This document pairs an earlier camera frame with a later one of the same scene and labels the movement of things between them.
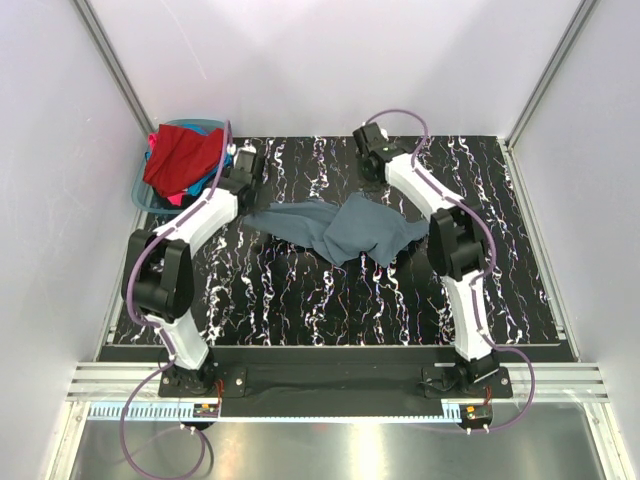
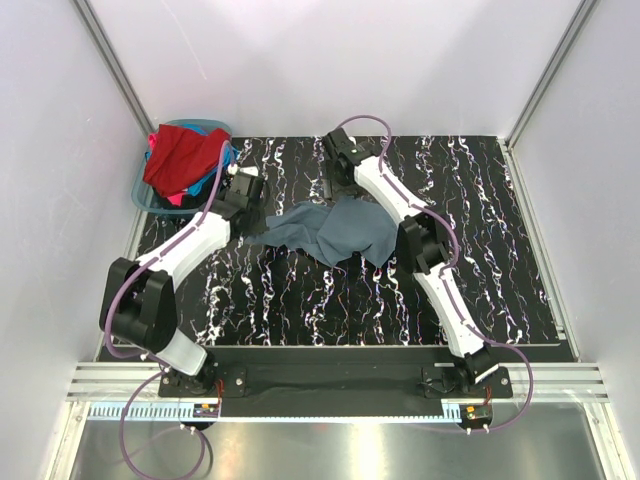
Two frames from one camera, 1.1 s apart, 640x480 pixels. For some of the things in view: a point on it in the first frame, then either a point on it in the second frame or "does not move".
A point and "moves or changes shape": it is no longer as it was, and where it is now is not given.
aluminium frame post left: [114, 63] does not move
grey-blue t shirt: [338, 225] moves or changes shape
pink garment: [176, 199] does not move
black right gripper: [362, 159] → [331, 187]
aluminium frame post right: [551, 69] does not move
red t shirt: [180, 157] does not move
